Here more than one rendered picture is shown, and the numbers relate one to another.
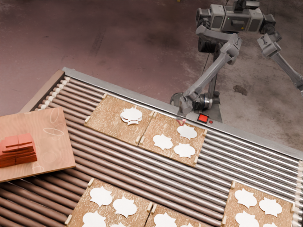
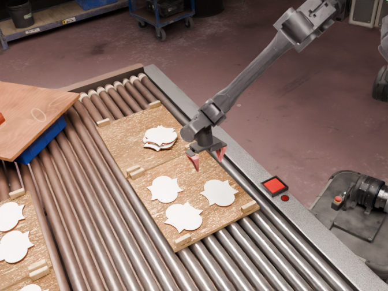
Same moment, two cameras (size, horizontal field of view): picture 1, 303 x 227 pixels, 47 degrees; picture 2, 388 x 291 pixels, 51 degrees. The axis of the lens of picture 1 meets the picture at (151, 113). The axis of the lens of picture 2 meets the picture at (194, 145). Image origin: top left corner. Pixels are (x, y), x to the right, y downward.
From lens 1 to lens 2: 165 cm
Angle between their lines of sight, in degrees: 38
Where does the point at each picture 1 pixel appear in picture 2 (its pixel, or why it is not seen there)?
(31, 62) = (200, 85)
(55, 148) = (17, 132)
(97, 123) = (111, 131)
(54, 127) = (45, 111)
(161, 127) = (187, 169)
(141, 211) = (25, 266)
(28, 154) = not seen: outside the picture
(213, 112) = not seen: outside the picture
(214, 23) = (358, 8)
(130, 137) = (131, 164)
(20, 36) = (212, 58)
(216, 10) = not seen: outside the picture
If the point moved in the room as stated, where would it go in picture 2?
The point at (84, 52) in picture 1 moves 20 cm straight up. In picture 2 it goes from (269, 90) to (269, 71)
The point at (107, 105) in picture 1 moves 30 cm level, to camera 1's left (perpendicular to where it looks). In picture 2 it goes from (148, 116) to (114, 94)
